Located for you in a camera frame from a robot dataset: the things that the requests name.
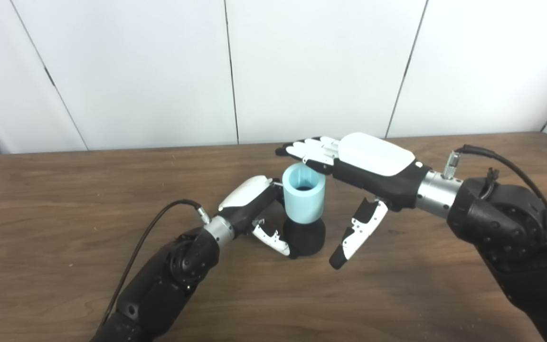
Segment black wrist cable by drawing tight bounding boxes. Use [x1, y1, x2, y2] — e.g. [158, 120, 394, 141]
[98, 199, 211, 328]
[443, 144, 547, 214]

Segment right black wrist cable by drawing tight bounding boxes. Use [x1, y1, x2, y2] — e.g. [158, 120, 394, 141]
[443, 144, 547, 214]

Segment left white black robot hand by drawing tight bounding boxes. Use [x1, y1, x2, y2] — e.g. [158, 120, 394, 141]
[217, 175, 298, 259]

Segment light-blue hose piece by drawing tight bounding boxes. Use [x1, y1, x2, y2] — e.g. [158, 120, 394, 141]
[282, 162, 326, 225]

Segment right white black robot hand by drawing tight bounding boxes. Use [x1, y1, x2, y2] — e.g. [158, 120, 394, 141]
[275, 133, 431, 270]

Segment black flared nozzle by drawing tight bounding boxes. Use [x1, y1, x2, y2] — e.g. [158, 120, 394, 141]
[283, 216, 326, 257]

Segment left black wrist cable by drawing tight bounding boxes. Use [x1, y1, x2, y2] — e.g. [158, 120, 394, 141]
[98, 199, 211, 328]

